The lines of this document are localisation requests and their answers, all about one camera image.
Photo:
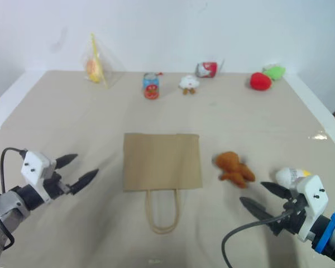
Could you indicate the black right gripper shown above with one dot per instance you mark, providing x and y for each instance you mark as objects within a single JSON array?
[{"x": 293, "y": 220}]

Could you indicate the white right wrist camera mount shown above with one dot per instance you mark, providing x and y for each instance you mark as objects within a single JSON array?
[{"x": 314, "y": 192}]

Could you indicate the red and white can plush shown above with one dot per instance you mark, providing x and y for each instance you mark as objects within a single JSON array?
[{"x": 206, "y": 68}]

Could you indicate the clear plastic bag yellow toy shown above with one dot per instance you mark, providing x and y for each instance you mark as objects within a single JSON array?
[{"x": 93, "y": 68}]

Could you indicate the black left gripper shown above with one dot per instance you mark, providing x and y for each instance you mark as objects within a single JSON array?
[{"x": 54, "y": 185}]

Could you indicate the blue and red can plush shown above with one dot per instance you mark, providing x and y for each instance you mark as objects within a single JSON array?
[{"x": 151, "y": 86}]

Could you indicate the white sheep plush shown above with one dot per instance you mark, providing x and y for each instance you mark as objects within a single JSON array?
[{"x": 188, "y": 81}]

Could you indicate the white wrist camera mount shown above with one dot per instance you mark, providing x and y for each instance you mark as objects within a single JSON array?
[
  {"x": 33, "y": 164},
  {"x": 314, "y": 192}
]

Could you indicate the red plush fruit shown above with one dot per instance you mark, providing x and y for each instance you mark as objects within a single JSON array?
[{"x": 259, "y": 81}]

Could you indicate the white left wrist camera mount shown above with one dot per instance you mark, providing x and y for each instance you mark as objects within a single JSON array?
[{"x": 33, "y": 164}]

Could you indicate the brown paper bag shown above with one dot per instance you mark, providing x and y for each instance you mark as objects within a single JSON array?
[{"x": 160, "y": 162}]

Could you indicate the green plush toy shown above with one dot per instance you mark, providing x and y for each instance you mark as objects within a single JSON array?
[{"x": 275, "y": 72}]

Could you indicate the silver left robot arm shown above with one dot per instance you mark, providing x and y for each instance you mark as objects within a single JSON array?
[{"x": 8, "y": 206}]

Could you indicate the orange plush toy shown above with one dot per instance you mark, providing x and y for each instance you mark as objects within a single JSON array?
[{"x": 231, "y": 166}]

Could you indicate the beige tablecloth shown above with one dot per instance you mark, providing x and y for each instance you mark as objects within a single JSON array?
[{"x": 72, "y": 111}]

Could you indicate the white and yellow toy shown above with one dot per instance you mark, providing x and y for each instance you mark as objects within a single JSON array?
[{"x": 286, "y": 176}]

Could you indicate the blue right wrist clamp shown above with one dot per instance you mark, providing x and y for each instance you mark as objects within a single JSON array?
[{"x": 328, "y": 231}]

